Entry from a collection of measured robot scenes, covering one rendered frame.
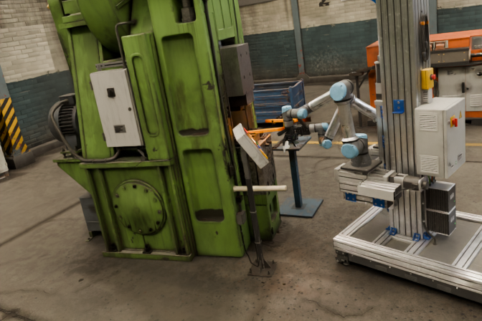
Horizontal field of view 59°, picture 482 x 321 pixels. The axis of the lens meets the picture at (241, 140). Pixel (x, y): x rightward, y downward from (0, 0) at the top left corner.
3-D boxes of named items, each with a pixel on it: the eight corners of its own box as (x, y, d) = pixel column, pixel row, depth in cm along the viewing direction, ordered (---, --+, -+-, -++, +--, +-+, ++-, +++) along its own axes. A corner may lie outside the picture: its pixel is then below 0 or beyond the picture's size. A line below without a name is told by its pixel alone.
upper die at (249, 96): (254, 99, 378) (252, 89, 376) (247, 105, 360) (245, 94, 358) (211, 103, 393) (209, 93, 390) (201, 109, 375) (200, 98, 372)
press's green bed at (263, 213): (282, 221, 424) (276, 178, 411) (272, 241, 390) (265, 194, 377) (230, 221, 443) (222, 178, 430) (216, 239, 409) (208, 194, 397)
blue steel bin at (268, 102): (308, 115, 819) (304, 77, 800) (296, 127, 750) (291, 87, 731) (250, 118, 870) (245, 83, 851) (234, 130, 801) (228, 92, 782)
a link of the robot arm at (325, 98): (353, 73, 305) (303, 103, 337) (348, 77, 296) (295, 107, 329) (362, 87, 304) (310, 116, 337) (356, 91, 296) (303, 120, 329)
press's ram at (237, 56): (257, 86, 388) (250, 41, 377) (244, 95, 353) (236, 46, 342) (214, 90, 402) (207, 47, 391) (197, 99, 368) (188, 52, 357)
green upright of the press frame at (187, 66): (251, 242, 395) (208, -22, 332) (242, 258, 371) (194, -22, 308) (207, 241, 410) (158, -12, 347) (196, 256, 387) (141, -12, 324)
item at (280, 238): (302, 220, 421) (302, 218, 421) (289, 251, 369) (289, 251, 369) (263, 219, 435) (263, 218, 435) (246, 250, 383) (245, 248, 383)
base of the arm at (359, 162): (375, 161, 317) (374, 148, 315) (365, 168, 308) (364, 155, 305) (357, 159, 328) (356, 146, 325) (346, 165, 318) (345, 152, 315)
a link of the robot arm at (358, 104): (389, 132, 354) (334, 100, 345) (383, 127, 368) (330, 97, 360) (398, 120, 351) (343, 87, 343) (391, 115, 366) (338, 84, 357)
